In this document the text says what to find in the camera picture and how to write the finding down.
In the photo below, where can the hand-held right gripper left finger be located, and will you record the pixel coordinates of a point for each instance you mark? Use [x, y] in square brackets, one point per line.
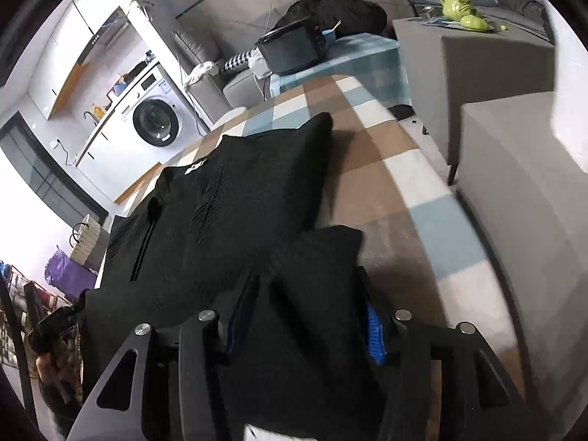
[236, 321]

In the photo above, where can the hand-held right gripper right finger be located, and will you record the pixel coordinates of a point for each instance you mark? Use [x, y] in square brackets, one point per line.
[376, 336]

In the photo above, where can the black knit sweater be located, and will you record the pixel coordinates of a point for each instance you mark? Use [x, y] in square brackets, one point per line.
[229, 202]

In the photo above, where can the dark grey clothes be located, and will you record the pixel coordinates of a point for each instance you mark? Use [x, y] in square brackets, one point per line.
[528, 11]

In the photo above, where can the person's left hand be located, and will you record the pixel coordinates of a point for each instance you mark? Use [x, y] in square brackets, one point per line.
[45, 367]

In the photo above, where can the purple bag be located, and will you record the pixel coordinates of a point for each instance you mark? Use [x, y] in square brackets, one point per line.
[69, 275]

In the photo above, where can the woven basket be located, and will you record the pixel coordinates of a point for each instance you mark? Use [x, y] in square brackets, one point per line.
[89, 243]

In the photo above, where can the checked brown blue blanket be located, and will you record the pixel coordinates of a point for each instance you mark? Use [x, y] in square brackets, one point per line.
[404, 193]

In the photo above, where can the white kitchen cabinet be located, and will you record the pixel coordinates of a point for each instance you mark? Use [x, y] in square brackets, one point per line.
[105, 142]

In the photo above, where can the white washing machine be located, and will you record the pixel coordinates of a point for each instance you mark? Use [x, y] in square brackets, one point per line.
[156, 121]

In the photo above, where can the yellow bottle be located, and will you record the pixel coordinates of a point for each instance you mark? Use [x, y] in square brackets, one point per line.
[98, 111]

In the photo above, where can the grey sofa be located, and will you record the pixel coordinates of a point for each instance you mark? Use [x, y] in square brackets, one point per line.
[239, 87]

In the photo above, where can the white crumpled cloth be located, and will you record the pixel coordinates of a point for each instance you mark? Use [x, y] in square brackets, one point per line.
[200, 72]

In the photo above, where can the houndstooth pillow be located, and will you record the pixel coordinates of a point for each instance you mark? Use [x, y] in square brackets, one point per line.
[236, 60]

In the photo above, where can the black toaster oven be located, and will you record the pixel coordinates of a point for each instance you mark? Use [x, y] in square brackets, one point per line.
[289, 50]

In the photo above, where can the light blue checked cloth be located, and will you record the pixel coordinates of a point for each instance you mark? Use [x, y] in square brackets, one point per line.
[363, 59]

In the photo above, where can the white upper cabinets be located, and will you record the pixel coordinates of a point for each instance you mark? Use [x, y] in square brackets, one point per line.
[69, 41]

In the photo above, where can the black bag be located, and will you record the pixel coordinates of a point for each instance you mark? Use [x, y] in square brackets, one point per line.
[342, 11]

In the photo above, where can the small green frog cup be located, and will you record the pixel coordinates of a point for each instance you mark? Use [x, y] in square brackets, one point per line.
[473, 23]

